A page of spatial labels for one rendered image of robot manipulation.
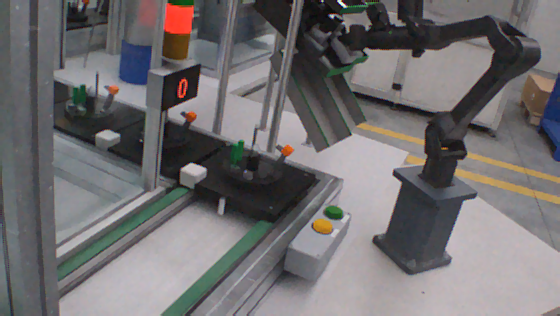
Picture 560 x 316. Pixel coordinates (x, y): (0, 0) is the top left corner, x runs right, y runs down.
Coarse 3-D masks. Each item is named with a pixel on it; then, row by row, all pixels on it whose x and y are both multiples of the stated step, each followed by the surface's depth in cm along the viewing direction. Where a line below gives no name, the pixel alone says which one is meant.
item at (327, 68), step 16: (272, 0) 133; (288, 0) 145; (304, 0) 142; (272, 16) 134; (288, 16) 132; (320, 16) 141; (304, 48) 132; (320, 64) 130; (336, 64) 139; (352, 64) 139
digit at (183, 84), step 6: (186, 72) 101; (180, 78) 100; (186, 78) 102; (180, 84) 100; (186, 84) 102; (180, 90) 101; (186, 90) 103; (174, 96) 100; (180, 96) 102; (186, 96) 104; (174, 102) 101
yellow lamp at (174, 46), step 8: (168, 32) 96; (168, 40) 96; (176, 40) 96; (184, 40) 97; (168, 48) 97; (176, 48) 97; (184, 48) 98; (168, 56) 97; (176, 56) 98; (184, 56) 99
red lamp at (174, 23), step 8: (168, 8) 94; (176, 8) 94; (184, 8) 94; (192, 8) 95; (168, 16) 95; (176, 16) 94; (184, 16) 95; (192, 16) 97; (168, 24) 95; (176, 24) 95; (184, 24) 95; (176, 32) 95; (184, 32) 96
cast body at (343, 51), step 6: (330, 36) 136; (336, 36) 135; (336, 42) 133; (336, 48) 134; (342, 48) 133; (348, 48) 132; (342, 54) 133; (348, 54) 132; (354, 54) 134; (342, 60) 133; (348, 60) 134
